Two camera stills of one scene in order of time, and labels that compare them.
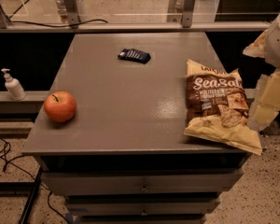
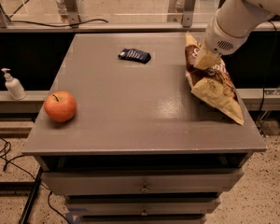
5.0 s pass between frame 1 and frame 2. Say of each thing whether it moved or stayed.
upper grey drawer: stayed
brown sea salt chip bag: moved
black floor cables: stayed
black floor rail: stayed
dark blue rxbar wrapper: stayed
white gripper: moved
